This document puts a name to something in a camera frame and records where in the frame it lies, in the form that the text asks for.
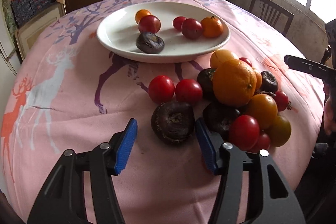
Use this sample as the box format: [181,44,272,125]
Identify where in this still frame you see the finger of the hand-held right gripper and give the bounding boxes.
[284,54,336,81]

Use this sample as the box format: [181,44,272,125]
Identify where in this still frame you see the pink deer print tablecloth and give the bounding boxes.
[0,0,328,224]

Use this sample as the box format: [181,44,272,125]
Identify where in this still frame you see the person's right hand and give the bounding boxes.
[323,84,336,136]

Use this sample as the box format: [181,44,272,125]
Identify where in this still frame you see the dark wooden chair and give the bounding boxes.
[248,0,295,35]

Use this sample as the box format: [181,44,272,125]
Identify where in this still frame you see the yellow tomato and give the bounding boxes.
[210,49,239,69]

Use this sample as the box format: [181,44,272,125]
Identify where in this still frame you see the small orange fruit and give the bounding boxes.
[251,67,263,90]

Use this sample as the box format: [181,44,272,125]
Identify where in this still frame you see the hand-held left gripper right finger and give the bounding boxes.
[195,117,306,224]

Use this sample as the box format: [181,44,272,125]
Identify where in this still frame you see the white plate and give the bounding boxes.
[96,2,231,63]

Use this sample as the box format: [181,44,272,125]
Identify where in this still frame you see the olive green tomato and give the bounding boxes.
[265,115,292,147]

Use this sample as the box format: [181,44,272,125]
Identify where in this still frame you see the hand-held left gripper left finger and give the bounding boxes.
[28,118,138,224]

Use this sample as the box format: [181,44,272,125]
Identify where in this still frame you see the mandarin orange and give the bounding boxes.
[200,16,223,39]

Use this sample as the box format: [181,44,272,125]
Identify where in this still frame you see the patterned storage boxes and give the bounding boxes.
[9,0,57,28]

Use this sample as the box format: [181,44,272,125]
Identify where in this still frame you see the small orange tomato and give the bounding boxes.
[135,9,152,24]

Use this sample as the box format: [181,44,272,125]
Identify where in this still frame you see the large orange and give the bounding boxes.
[212,59,257,107]

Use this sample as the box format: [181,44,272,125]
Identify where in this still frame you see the large dark water chestnut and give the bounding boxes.
[151,101,196,146]

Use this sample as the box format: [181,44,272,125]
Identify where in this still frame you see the dark red tomato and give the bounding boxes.
[181,18,204,40]

